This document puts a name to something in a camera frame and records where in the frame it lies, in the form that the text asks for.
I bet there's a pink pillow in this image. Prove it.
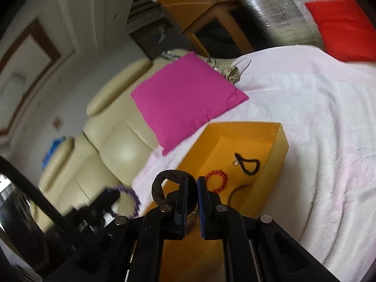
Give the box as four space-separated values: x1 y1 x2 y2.
130 51 250 157

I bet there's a beige cord bundle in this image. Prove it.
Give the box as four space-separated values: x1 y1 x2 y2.
207 56 251 83

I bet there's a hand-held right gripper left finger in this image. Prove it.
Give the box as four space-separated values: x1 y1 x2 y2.
44 178 190 282

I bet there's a beige leather sofa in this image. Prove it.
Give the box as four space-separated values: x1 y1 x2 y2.
38 50 235 232

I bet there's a yellow box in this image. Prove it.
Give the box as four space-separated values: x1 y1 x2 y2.
129 121 290 282

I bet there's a thin black hair tie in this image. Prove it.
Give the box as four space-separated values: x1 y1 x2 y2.
234 152 260 175

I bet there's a white fleece blanket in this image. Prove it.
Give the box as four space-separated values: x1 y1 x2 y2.
131 45 376 282

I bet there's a wide black hair band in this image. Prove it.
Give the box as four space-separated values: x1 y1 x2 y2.
151 169 197 212

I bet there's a red pillow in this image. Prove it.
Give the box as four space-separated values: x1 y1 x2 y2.
305 0 376 63

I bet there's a thin dark cord loop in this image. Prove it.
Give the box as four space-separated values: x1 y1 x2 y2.
227 184 252 206

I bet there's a wooden table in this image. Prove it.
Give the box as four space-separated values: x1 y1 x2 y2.
132 0 256 55

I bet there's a blue toy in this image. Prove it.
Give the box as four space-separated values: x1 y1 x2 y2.
42 137 67 169

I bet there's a red bead bracelet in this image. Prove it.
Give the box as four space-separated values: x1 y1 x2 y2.
205 169 229 194

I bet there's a black cable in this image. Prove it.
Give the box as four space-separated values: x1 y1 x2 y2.
0 155 75 231

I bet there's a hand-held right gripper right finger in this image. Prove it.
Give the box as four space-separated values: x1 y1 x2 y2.
197 176 341 282

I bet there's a silver metal watch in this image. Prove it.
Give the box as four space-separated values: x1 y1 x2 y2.
187 209 198 231

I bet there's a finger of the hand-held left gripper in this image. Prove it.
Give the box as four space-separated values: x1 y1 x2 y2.
88 188 121 215

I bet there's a purple bead bracelet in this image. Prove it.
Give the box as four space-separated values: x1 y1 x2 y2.
106 186 142 218

